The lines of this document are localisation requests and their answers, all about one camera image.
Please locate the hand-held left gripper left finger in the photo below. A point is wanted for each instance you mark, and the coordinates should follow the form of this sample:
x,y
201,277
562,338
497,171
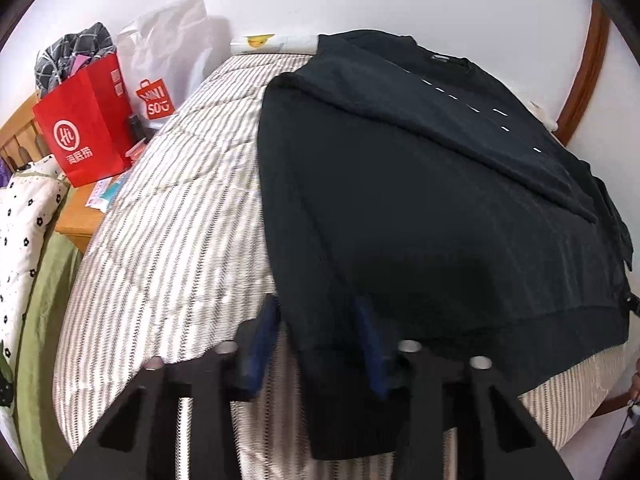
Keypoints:
x,y
260,347

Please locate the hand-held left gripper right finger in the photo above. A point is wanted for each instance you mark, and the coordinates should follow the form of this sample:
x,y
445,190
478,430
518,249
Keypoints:
x,y
372,352

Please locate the red paper bag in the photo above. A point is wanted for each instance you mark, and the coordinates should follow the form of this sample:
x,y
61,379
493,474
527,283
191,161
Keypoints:
x,y
85,120

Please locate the blue and pink packet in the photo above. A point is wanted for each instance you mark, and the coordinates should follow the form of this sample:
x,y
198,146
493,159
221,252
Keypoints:
x,y
105,192

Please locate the purple cloth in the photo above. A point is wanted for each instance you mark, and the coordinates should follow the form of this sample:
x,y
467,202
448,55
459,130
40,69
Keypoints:
x,y
4,172

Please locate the wooden headboard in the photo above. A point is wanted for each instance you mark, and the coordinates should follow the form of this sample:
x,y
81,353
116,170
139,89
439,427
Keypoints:
x,y
15,130

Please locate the green bed sheet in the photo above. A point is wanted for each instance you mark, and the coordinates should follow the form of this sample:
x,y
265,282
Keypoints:
x,y
40,310

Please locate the black shirt with white dashes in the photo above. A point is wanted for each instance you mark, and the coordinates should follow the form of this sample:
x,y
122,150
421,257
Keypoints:
x,y
450,110

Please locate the brown wooden frame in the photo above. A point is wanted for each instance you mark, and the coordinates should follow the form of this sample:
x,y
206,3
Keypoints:
x,y
585,70

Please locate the striped beige quilt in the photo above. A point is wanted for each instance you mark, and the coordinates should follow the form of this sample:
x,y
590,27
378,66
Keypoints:
x,y
175,210

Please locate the white floral pillow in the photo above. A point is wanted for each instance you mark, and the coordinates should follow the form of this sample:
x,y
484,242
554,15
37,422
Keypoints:
x,y
25,230

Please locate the black knit sweater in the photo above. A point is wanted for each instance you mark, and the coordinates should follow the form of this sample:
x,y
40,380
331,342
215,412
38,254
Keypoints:
x,y
400,230

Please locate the white shopping bag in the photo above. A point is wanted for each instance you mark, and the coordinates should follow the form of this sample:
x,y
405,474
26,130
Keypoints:
x,y
170,50

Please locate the dark plaid cloth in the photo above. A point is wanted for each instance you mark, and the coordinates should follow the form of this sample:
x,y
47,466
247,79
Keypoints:
x,y
65,55

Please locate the wooden nightstand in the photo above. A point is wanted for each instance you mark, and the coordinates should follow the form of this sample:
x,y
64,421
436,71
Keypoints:
x,y
80,212

